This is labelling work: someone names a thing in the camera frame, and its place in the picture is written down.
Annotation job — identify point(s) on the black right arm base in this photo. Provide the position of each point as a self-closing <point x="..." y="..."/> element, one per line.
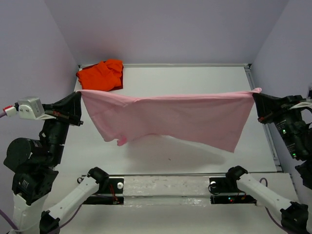
<point x="224" y="192"/>

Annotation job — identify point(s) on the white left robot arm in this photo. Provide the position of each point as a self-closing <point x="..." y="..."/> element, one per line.
<point x="34" y="161"/>

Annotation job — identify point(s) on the orange t shirt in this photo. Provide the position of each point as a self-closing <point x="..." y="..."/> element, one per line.
<point x="101" y="76"/>

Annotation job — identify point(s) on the pink t shirt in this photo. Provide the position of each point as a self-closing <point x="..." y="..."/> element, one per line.
<point x="216" y="120"/>

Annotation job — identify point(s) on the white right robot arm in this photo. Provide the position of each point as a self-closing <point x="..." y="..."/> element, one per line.
<point x="294" y="217"/>

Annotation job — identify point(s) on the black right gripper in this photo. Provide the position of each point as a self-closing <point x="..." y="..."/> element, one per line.
<point x="267" y="107"/>

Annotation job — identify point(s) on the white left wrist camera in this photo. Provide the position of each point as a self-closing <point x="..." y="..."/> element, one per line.
<point x="29" y="108"/>

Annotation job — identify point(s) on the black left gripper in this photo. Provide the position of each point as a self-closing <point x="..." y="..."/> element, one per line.
<point x="68" y="107"/>

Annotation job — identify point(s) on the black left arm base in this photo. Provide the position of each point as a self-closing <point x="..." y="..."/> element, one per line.
<point x="111" y="194"/>

